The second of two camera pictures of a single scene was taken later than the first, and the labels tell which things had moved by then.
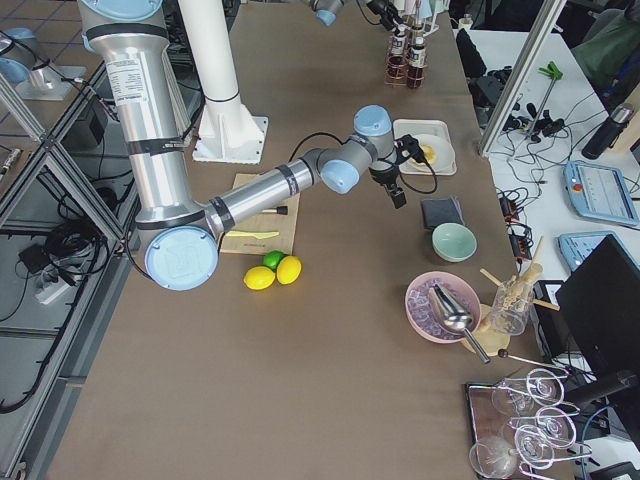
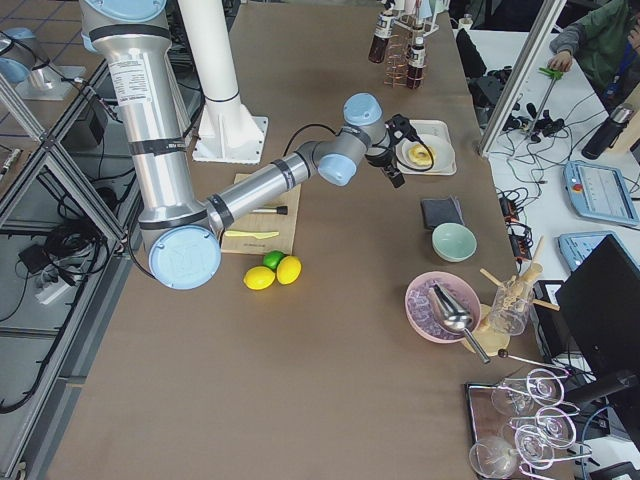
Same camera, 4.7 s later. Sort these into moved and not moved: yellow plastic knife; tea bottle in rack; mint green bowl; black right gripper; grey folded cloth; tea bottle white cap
Moved: black right gripper; tea bottle white cap
Not moved: grey folded cloth; yellow plastic knife; tea bottle in rack; mint green bowl
